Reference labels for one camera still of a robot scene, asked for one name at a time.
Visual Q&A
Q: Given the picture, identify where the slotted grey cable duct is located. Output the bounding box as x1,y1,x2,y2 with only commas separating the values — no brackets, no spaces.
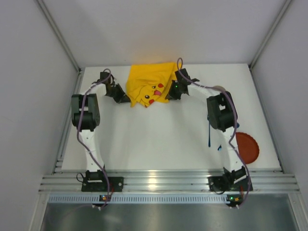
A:
48,194,230,204

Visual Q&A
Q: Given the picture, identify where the left aluminium corner post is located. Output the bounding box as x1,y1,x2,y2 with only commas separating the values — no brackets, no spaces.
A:
36,0,81,72

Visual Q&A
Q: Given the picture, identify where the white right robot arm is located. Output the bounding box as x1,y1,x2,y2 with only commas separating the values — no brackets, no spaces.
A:
167,68,251,194

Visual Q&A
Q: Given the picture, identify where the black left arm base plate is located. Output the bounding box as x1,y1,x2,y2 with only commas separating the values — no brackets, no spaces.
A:
81,177,124,192

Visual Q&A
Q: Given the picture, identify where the right aluminium corner post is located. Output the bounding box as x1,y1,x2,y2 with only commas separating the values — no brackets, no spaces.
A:
248,0,293,70

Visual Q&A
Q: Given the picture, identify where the red-orange plate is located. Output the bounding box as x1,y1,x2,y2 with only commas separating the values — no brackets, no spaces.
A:
236,132,260,164

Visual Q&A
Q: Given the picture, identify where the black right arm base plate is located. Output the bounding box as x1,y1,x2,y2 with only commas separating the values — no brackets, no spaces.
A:
208,176,248,193

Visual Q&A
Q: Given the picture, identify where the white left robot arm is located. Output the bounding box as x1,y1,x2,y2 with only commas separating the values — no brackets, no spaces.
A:
71,68,130,185

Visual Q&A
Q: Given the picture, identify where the beige paper cup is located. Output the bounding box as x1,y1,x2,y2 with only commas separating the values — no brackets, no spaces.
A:
214,85,226,91

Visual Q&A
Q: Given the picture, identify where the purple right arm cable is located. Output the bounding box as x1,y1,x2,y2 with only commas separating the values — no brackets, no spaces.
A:
177,57,252,209

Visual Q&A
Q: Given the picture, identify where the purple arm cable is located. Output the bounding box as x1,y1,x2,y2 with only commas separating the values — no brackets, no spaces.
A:
177,57,252,209
76,69,114,209

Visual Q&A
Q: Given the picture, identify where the yellow Pikachu cloth placemat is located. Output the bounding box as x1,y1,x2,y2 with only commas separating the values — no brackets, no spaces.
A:
126,62,177,108

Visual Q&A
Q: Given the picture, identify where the blue metallic fork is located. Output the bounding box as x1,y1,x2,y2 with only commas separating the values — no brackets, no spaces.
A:
208,120,211,147

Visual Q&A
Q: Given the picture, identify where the aluminium mounting rail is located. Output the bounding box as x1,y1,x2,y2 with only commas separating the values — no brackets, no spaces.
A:
38,170,299,193

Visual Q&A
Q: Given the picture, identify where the blue metallic spoon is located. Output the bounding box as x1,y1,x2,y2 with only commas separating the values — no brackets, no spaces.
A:
218,123,240,151

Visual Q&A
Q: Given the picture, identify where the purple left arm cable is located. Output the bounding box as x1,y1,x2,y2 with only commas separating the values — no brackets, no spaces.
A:
76,69,114,209

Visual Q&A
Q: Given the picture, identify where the aluminium corner post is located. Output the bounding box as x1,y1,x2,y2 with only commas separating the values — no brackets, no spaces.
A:
248,0,293,70
36,0,81,72

